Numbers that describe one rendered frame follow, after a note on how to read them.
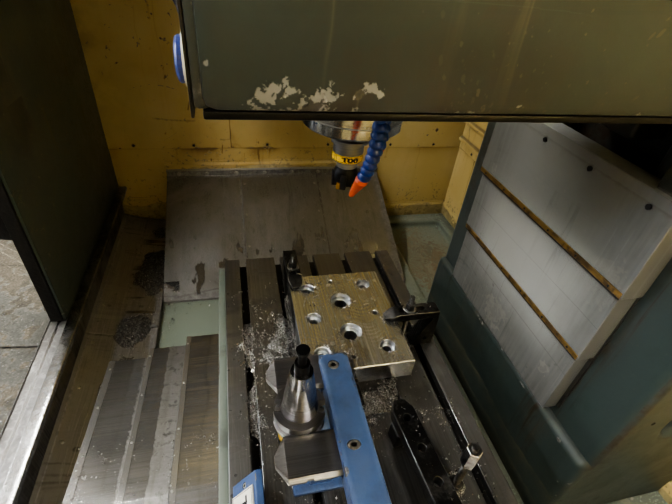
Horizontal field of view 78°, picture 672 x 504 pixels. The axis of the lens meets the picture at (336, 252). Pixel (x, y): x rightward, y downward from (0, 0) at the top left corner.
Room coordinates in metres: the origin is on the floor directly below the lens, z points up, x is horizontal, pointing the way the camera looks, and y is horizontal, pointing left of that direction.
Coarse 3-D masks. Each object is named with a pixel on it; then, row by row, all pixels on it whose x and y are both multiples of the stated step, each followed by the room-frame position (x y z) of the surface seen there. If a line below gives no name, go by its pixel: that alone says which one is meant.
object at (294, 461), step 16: (320, 432) 0.25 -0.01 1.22; (288, 448) 0.23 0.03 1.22; (304, 448) 0.23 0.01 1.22; (320, 448) 0.23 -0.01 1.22; (336, 448) 0.24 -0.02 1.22; (288, 464) 0.21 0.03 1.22; (304, 464) 0.21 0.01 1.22; (320, 464) 0.22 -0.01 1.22; (336, 464) 0.22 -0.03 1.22; (288, 480) 0.20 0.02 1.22; (304, 480) 0.20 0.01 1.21
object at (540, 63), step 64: (192, 0) 0.27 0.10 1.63; (256, 0) 0.28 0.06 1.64; (320, 0) 0.29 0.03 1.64; (384, 0) 0.30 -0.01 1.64; (448, 0) 0.31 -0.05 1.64; (512, 0) 0.32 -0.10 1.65; (576, 0) 0.34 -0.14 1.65; (640, 0) 0.35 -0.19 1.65; (192, 64) 0.27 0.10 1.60; (256, 64) 0.28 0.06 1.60; (320, 64) 0.29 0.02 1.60; (384, 64) 0.30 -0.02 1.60; (448, 64) 0.31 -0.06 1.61; (512, 64) 0.33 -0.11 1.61; (576, 64) 0.34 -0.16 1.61; (640, 64) 0.36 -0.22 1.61
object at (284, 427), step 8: (280, 392) 0.29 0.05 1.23; (320, 392) 0.30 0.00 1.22; (280, 400) 0.28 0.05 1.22; (320, 400) 0.29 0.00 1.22; (280, 408) 0.27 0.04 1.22; (320, 408) 0.29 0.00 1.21; (280, 416) 0.26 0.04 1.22; (320, 416) 0.27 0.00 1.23; (280, 424) 0.25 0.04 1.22; (288, 424) 0.25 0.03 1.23; (296, 424) 0.25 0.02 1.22; (304, 424) 0.26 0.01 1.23; (312, 424) 0.26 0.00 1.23; (320, 424) 0.26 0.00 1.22; (280, 432) 0.25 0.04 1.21; (288, 432) 0.25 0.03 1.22; (296, 432) 0.25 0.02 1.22; (304, 432) 0.25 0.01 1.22
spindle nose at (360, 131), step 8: (312, 128) 0.58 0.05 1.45; (320, 128) 0.57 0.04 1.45; (328, 128) 0.56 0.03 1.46; (336, 128) 0.56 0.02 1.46; (344, 128) 0.55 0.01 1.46; (352, 128) 0.55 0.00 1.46; (360, 128) 0.55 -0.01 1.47; (368, 128) 0.56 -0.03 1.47; (392, 128) 0.58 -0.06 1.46; (400, 128) 0.61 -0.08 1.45; (328, 136) 0.56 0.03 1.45; (336, 136) 0.56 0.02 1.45; (344, 136) 0.56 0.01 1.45; (352, 136) 0.56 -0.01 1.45; (360, 136) 0.56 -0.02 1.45; (368, 136) 0.56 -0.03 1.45; (392, 136) 0.59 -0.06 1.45
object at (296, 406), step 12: (312, 372) 0.28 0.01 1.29; (288, 384) 0.27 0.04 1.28; (300, 384) 0.26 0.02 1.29; (312, 384) 0.27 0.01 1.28; (288, 396) 0.27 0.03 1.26; (300, 396) 0.26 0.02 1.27; (312, 396) 0.27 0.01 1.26; (288, 408) 0.26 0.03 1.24; (300, 408) 0.26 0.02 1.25; (312, 408) 0.27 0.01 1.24; (300, 420) 0.26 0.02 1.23
